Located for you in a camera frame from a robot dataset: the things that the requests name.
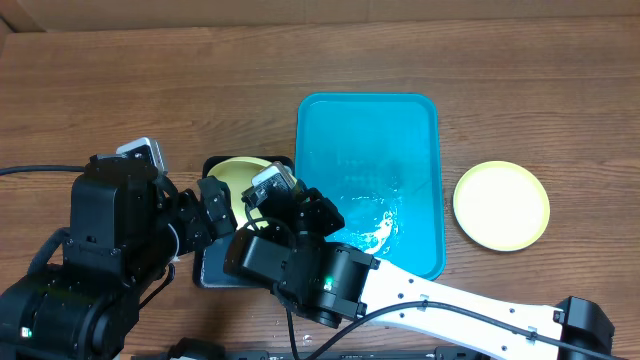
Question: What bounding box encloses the yellow-green plate top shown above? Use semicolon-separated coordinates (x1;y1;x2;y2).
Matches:
203;156;270;228

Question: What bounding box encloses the yellow-green plate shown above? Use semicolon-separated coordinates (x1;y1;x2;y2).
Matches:
203;156;270;228
452;161;550;252

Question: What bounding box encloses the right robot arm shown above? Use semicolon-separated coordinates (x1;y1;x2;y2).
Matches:
224;187;614;359

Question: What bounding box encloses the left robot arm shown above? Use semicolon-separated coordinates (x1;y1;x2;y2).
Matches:
1;173;236;359

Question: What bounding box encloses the black water tray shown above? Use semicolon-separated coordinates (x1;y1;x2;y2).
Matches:
193;156;294;288

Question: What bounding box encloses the teal plastic serving tray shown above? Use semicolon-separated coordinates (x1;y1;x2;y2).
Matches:
295;93;446;280

